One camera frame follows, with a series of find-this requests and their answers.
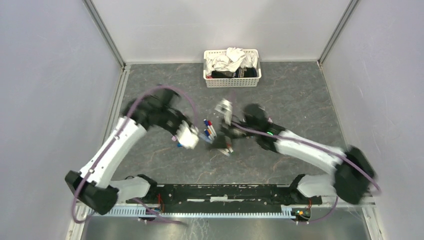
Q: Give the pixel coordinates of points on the white cable duct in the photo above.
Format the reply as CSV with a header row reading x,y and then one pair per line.
x,y
141,212

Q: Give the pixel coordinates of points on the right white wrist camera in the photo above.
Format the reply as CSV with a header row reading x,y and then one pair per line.
x,y
226,109

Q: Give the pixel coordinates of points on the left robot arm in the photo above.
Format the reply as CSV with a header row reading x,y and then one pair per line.
x,y
93,184

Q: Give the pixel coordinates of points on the white crumpled cloth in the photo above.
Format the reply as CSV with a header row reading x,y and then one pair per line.
x,y
230,60

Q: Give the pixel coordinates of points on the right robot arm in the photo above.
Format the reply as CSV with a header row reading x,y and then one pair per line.
x,y
348,174

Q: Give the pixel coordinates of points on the white plastic basket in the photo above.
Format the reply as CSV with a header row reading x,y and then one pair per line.
x,y
232,82

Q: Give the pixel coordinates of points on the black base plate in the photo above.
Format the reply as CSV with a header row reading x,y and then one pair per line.
x,y
226,198

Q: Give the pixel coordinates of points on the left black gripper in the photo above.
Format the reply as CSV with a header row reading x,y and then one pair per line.
x,y
180,117

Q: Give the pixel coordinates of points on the black printed cloth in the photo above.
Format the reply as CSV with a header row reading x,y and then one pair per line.
x,y
248,72

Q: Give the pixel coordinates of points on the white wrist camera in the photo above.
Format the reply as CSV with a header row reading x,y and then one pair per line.
x,y
187,136
226,109

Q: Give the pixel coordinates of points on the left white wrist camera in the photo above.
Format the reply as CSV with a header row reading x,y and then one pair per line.
x,y
187,136

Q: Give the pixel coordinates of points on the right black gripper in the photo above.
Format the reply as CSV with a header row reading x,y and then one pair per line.
x,y
222,142

